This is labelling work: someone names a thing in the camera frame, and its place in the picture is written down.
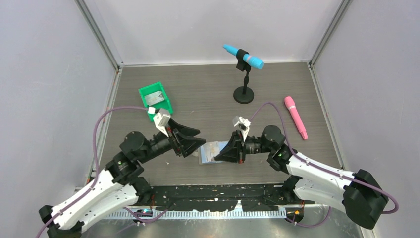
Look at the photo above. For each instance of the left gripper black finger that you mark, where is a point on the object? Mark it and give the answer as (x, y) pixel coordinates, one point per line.
(188, 144)
(185, 130)

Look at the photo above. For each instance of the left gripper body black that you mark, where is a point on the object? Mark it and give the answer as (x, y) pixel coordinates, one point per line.
(161, 144)

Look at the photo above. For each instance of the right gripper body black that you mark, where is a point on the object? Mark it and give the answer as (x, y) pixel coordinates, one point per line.
(250, 145)

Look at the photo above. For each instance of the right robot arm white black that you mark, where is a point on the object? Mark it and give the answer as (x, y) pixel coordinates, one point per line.
(355, 194)

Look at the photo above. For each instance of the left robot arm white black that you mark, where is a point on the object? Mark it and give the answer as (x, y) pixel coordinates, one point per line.
(119, 184)

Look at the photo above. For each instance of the silver VIP card stack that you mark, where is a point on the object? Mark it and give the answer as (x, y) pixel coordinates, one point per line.
(154, 98)

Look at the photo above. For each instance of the green plastic bin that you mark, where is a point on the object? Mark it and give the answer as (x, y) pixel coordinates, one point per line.
(158, 86)

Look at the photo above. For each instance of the black microphone stand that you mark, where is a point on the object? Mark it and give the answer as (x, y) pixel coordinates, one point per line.
(242, 94)

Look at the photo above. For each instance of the pink toy microphone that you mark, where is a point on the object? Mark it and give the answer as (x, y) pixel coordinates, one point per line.
(291, 106)

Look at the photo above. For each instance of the blue toy microphone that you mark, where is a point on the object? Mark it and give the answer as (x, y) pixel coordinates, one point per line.
(244, 59)

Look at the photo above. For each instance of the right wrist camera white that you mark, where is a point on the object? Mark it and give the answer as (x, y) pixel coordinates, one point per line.
(243, 125)

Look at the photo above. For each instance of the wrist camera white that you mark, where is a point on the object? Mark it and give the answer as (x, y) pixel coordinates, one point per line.
(243, 125)
(161, 118)

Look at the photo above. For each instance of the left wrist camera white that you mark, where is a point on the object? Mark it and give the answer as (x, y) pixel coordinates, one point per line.
(161, 118)

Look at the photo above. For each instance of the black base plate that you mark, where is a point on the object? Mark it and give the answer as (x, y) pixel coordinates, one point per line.
(218, 198)

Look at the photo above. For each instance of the aluminium frame rail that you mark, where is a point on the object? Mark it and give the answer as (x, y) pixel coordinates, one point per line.
(147, 212)

